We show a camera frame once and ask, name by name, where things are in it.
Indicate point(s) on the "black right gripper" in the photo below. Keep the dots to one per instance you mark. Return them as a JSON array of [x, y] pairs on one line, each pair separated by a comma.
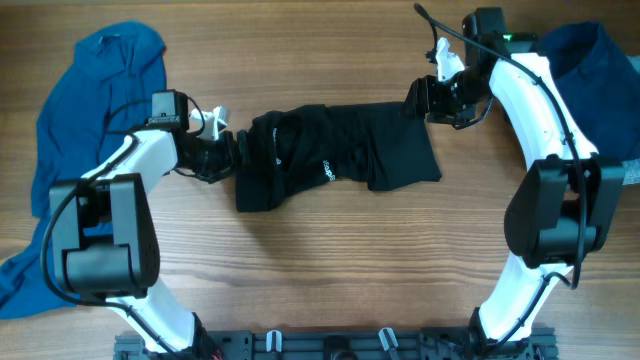
[[424, 92]]

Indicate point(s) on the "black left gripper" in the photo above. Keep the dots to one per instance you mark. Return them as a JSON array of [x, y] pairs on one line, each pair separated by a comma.
[[229, 161]]

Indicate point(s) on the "black polo shirt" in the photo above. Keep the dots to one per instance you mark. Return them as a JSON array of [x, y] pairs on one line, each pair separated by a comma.
[[289, 152]]

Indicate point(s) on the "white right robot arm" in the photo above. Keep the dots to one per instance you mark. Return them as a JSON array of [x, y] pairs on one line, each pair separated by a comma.
[[563, 208]]

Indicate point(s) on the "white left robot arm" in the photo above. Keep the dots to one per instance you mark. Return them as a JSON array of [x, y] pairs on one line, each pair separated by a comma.
[[100, 248]]

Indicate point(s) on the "blue polo shirt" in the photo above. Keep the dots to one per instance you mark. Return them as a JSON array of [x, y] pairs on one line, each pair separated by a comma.
[[105, 91]]

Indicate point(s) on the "folded navy blue garment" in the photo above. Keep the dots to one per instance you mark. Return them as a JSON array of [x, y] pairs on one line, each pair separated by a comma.
[[599, 86]]

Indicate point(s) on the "grey folded cloth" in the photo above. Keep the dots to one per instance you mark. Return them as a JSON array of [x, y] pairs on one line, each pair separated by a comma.
[[632, 172]]

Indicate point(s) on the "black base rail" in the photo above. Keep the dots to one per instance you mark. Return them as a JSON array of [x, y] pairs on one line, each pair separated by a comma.
[[428, 343]]

